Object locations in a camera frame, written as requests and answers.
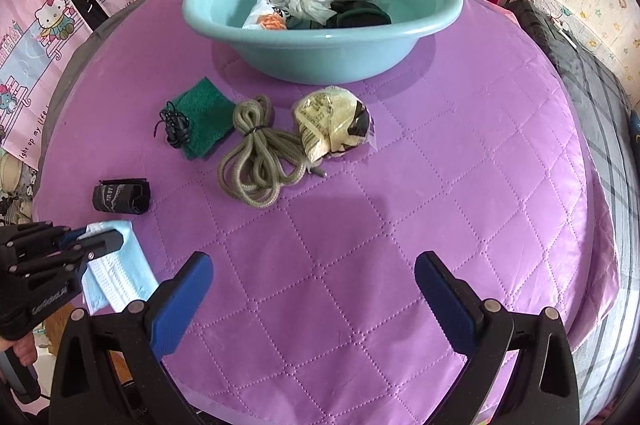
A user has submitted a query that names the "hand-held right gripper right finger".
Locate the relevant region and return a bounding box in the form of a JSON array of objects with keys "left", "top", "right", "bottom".
[{"left": 414, "top": 251, "right": 581, "bottom": 425}]

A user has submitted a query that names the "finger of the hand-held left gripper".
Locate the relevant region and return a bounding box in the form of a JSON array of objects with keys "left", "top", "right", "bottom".
[
  {"left": 7, "top": 229, "right": 126, "bottom": 291},
  {"left": 0, "top": 221, "right": 88, "bottom": 256}
]

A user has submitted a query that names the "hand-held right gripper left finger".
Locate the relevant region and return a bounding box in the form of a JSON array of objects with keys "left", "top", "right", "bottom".
[{"left": 50, "top": 251, "right": 216, "bottom": 425}]

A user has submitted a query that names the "blue face mask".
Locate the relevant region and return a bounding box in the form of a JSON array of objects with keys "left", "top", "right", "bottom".
[{"left": 81, "top": 220, "right": 160, "bottom": 313}]

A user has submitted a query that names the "black cloth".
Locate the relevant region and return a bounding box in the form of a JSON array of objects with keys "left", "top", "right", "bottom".
[{"left": 92, "top": 178, "right": 151, "bottom": 213}]

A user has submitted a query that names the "black elastic cord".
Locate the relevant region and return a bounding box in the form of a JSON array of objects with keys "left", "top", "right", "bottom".
[{"left": 152, "top": 101, "right": 193, "bottom": 149}]

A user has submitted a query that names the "olive green rope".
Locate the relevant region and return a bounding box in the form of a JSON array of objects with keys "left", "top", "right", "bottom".
[{"left": 217, "top": 95, "right": 328, "bottom": 208}]

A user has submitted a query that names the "green cloth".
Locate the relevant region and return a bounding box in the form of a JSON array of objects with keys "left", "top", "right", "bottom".
[{"left": 167, "top": 77, "right": 237, "bottom": 160}]

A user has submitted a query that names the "cream plastic package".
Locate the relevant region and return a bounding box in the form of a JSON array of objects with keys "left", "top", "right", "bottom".
[{"left": 292, "top": 86, "right": 375, "bottom": 163}]

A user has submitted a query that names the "teal plastic basin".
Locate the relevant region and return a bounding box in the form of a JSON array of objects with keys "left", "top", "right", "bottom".
[{"left": 182, "top": 0, "right": 463, "bottom": 86}]

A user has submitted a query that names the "white snack packet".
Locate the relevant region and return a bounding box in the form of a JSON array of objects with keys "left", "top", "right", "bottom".
[{"left": 242, "top": 0, "right": 291, "bottom": 32}]

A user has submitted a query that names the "black glove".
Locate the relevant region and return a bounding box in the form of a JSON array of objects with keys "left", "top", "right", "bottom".
[{"left": 287, "top": 0, "right": 393, "bottom": 30}]

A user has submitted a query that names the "person's left hand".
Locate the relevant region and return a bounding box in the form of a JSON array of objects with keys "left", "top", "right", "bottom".
[{"left": 0, "top": 334, "right": 38, "bottom": 368}]

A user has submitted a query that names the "purple quilted mat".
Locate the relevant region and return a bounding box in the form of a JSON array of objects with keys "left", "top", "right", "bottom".
[{"left": 32, "top": 0, "right": 618, "bottom": 416}]

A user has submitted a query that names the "grey plaid bed sheet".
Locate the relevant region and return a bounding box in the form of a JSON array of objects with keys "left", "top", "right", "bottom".
[{"left": 502, "top": 0, "right": 640, "bottom": 425}]

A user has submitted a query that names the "white cable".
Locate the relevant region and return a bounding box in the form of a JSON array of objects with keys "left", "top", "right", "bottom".
[{"left": 530, "top": 0, "right": 581, "bottom": 50}]

